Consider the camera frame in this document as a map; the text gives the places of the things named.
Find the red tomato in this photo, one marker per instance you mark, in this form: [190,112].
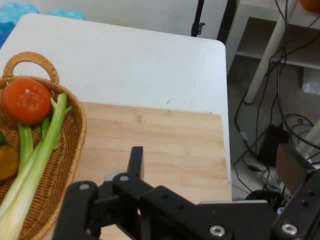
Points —
[25,100]

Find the white slanted furniture leg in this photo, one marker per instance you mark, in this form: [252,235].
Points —
[265,57]

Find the black round base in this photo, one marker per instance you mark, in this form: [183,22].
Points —
[262,196]

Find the white shelf unit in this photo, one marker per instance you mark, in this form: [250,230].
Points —
[252,32]

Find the black vertical post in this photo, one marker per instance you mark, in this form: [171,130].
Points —
[226,17]

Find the brown potato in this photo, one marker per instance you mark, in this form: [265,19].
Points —
[7,162]

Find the green celery stalk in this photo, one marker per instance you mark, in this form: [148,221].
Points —
[32,160]

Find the black power adapter box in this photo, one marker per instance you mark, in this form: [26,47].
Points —
[271,145]

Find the dark blue foam puzzle mat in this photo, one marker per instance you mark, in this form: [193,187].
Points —
[3,40]

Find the green bell pepper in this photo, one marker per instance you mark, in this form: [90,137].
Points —
[1,139]

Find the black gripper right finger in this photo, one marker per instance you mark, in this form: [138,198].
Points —
[302,210]

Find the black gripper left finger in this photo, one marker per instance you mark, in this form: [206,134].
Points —
[136,162]

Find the orange round object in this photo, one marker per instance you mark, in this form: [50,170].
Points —
[311,4]

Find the clear plastic bag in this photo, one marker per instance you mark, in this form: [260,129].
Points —
[311,87]

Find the black tripod stand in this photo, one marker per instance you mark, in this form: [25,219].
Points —
[197,15]

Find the bamboo cutting board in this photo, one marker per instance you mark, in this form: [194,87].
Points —
[162,135]

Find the cyan foam puzzle mat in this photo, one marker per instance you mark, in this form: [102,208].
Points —
[17,11]

